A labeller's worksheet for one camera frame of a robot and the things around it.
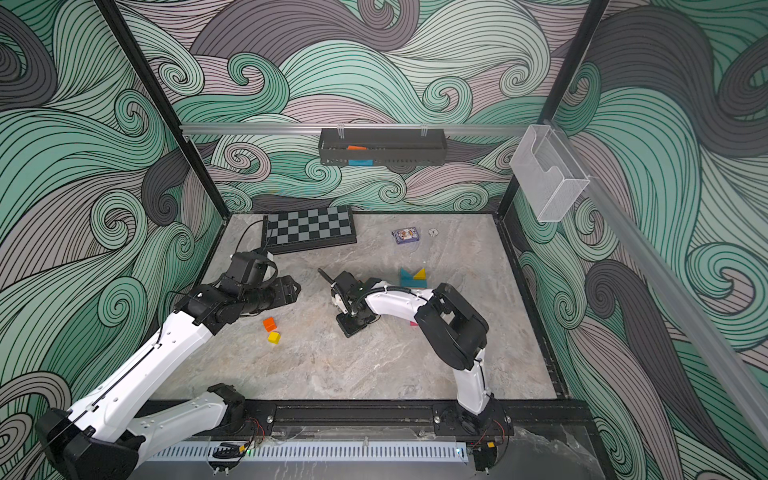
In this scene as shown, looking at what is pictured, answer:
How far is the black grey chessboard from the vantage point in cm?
109

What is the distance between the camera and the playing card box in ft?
3.69

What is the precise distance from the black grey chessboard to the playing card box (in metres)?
0.16
